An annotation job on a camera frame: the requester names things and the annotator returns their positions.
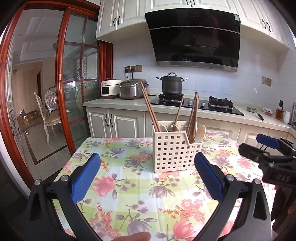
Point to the black range hood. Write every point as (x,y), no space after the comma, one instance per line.
(213,42)

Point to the kitchen knife on counter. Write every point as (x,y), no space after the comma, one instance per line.
(252,110)

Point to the black gas stove top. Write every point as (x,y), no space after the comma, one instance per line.
(212,104)

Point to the wall power outlet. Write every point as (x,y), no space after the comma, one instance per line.
(133,69)
(266,81)

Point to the white perforated utensil basket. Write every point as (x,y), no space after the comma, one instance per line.
(172,151)

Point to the person left hand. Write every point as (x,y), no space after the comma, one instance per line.
(140,236)

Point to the person right hand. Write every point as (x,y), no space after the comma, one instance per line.
(283,214)

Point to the wall power outlet left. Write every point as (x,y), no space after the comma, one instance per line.
(133,69)

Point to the white upper cabinets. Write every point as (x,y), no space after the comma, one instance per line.
(259,20)

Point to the white dining chair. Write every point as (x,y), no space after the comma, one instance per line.
(49,112)

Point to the white ceramic spoon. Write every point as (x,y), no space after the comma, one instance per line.
(200,133)
(162,128)

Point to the silver rice cooker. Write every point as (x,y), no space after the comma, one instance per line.
(131,89)

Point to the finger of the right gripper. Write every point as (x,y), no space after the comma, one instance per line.
(267,141)

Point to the amber oil bottle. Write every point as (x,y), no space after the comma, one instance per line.
(279,111)

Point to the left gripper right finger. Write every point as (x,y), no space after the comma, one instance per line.
(253,218)

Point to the black cooking pot with lid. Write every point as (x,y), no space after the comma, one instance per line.
(172,84)

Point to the white rice cooker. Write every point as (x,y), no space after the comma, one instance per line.
(110,88)

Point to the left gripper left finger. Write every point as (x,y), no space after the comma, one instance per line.
(42,221)

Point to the white small bottle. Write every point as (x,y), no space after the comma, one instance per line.
(286,117)

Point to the floral tablecloth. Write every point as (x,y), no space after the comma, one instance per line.
(127,196)

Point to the wall power outlet right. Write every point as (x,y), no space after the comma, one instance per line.
(266,81)

